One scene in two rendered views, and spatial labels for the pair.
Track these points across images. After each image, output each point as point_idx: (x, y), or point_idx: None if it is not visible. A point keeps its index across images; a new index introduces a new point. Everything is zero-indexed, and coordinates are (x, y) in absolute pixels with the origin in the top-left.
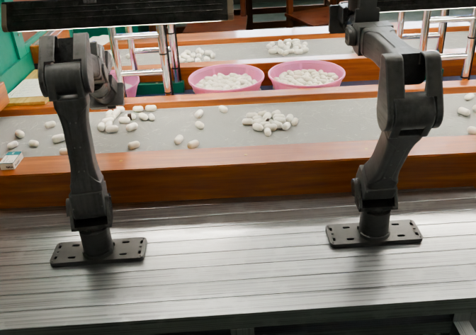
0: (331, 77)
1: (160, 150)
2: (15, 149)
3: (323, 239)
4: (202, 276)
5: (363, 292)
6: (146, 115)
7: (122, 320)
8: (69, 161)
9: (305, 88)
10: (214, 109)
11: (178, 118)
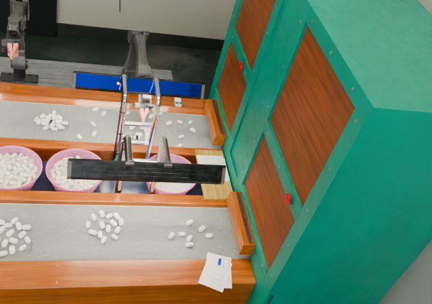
0: None
1: (110, 102)
2: (188, 121)
3: (40, 79)
4: None
5: (33, 62)
6: (126, 134)
7: (110, 65)
8: (152, 100)
9: (19, 144)
10: (84, 141)
11: (107, 135)
